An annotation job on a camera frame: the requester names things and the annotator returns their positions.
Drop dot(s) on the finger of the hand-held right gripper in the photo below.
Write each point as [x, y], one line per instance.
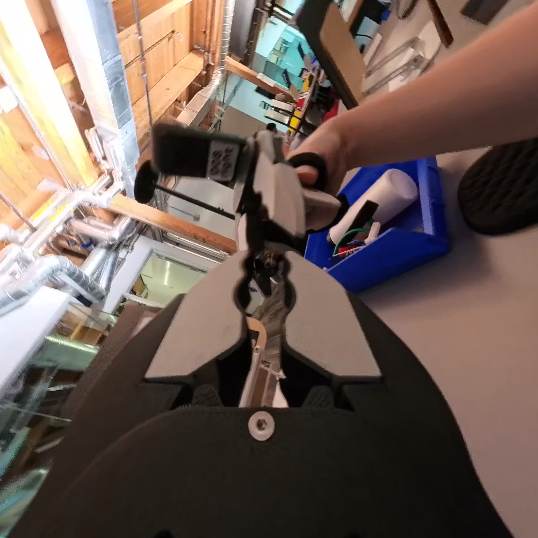
[286, 201]
[243, 231]

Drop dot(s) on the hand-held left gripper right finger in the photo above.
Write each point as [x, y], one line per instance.
[323, 328]

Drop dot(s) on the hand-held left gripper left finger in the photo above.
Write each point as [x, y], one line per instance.
[201, 319]

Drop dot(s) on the black rod with round disc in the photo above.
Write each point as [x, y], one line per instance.
[146, 183]

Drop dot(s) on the white cylinder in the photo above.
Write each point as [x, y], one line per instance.
[391, 193]

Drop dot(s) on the blue plastic bin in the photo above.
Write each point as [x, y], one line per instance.
[399, 252]

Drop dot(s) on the person's right forearm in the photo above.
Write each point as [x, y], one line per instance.
[441, 96]

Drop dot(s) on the person's right hand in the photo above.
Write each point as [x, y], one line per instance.
[336, 147]

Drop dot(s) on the wooden board with black panel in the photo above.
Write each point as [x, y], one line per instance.
[336, 50]

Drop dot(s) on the black textured pad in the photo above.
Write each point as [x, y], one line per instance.
[500, 189]

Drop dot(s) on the silver flexible duct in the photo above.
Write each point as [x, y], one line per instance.
[222, 46]

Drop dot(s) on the silver ventilation duct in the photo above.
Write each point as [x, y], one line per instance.
[54, 273]

